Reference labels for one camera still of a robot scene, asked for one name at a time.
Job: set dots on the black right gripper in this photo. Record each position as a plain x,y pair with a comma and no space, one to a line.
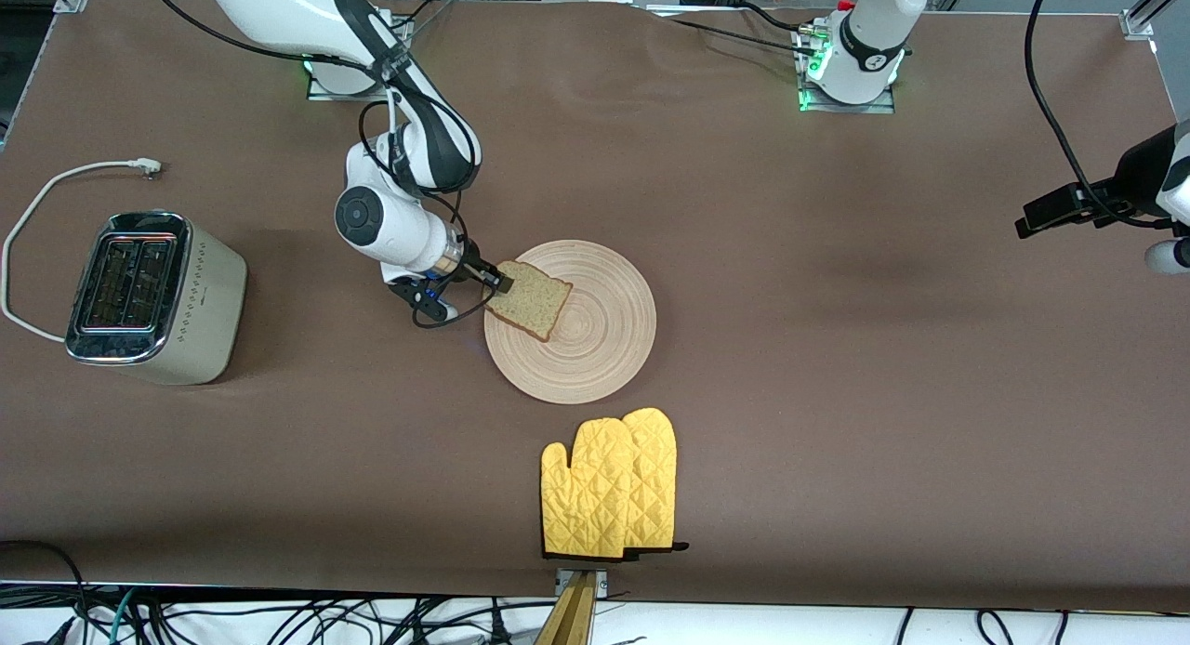
473,267

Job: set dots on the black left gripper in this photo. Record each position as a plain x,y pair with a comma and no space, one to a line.
1135,173

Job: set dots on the slice of brown bread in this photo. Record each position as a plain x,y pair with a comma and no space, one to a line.
535,301

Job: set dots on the round wooden plate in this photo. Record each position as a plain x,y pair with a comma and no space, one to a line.
595,348

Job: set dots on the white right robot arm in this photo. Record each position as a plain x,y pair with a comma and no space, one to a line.
390,231

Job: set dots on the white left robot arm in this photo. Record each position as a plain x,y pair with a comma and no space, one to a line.
865,50

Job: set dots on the cream toaster with chrome top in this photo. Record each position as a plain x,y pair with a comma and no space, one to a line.
209,301

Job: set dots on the yellow quilted oven mitt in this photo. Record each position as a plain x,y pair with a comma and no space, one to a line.
655,478
590,496

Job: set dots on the brown table cover sheet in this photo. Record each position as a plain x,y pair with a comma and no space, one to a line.
744,208

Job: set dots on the aluminium frame profile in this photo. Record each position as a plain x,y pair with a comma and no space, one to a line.
1143,18

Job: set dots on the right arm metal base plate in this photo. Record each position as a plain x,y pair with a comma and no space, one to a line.
353,97

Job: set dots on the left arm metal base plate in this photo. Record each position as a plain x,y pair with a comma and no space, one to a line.
846,110

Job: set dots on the metal mount bracket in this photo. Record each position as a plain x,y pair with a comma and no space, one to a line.
600,582

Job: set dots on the yellow camera mount bar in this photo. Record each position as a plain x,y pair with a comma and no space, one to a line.
569,617

